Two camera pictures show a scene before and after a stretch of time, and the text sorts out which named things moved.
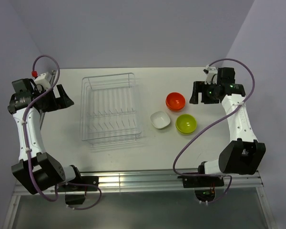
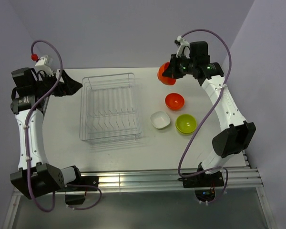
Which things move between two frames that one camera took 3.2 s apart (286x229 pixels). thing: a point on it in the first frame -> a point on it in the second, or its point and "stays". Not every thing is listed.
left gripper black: (63, 101) -> (68, 87)
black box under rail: (74, 199) stays
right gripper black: (199, 87) -> (171, 71)
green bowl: (186, 124) stays
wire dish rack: (110, 111) stays
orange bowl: (175, 100) -> (165, 80)
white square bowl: (160, 119) stays
